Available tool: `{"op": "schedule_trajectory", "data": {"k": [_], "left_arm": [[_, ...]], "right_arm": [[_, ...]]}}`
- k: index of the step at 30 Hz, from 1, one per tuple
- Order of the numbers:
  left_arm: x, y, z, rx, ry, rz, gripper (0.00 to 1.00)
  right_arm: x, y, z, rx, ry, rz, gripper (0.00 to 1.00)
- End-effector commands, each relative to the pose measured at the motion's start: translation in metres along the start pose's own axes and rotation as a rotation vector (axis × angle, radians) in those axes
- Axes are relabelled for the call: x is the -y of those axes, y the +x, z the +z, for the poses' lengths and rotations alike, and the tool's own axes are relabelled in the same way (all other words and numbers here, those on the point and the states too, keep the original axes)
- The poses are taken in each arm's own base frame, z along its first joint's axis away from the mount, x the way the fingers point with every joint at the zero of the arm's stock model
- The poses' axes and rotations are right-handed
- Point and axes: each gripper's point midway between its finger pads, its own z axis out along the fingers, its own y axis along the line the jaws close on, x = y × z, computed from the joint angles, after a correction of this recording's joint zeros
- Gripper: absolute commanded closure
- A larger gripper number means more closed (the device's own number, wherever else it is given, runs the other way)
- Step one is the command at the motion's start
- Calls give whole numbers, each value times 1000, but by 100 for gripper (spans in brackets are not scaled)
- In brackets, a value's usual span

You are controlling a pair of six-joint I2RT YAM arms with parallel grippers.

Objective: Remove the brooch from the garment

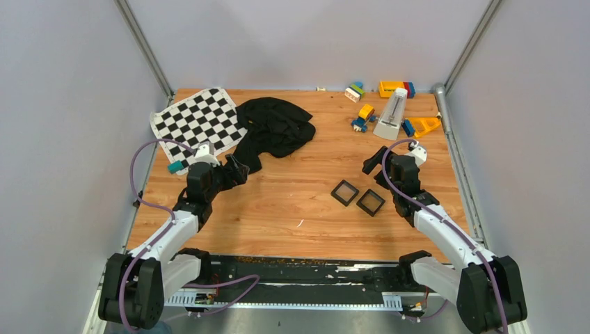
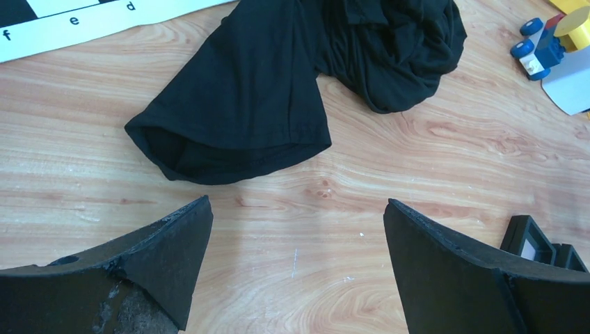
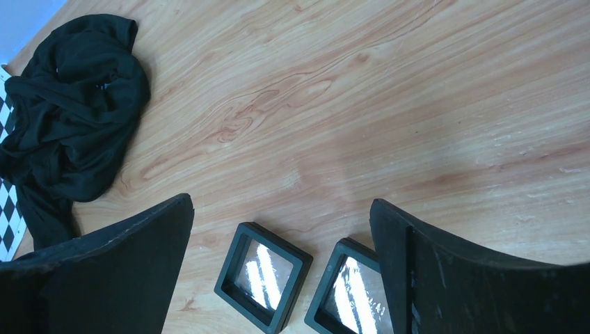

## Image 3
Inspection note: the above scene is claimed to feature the black display box right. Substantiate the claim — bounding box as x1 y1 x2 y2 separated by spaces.
304 237 394 333

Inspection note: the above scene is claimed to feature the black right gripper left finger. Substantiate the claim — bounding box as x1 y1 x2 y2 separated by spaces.
1 193 194 333

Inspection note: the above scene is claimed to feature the black white checkerboard mat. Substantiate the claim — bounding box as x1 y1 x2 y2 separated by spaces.
1 66 26 262

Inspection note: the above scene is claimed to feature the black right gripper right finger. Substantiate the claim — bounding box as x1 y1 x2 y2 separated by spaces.
369 199 589 333

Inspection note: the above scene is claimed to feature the black printed t-shirt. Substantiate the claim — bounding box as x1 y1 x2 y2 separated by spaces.
1 14 151 250

